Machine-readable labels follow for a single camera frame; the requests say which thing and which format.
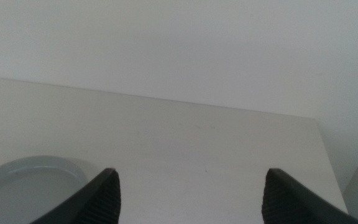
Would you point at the grey shallow bowl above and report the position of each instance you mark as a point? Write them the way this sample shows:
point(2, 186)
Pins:
point(17, 193)

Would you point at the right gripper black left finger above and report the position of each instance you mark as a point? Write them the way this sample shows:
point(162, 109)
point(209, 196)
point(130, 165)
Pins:
point(101, 202)

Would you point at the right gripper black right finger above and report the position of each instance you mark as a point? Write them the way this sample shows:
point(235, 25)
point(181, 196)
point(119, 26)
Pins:
point(284, 202)

